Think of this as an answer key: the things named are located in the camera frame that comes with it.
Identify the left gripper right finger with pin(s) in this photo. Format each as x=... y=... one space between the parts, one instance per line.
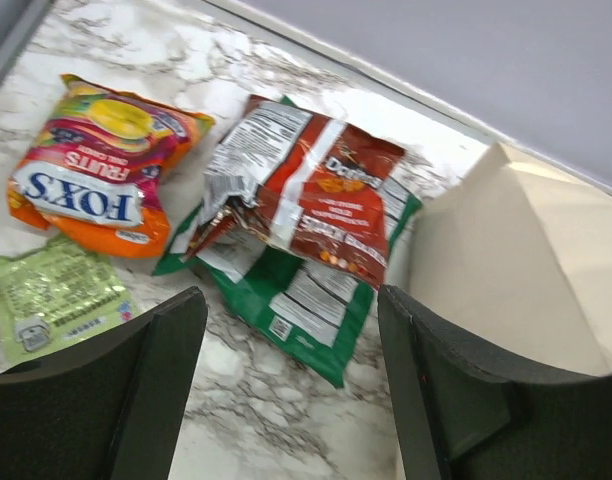
x=465 y=408

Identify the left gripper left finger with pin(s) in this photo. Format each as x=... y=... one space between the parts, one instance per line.
x=110 y=407

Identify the light green snack packet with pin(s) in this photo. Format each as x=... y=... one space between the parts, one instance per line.
x=56 y=296

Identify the orange snack packet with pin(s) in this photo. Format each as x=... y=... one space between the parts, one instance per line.
x=94 y=169

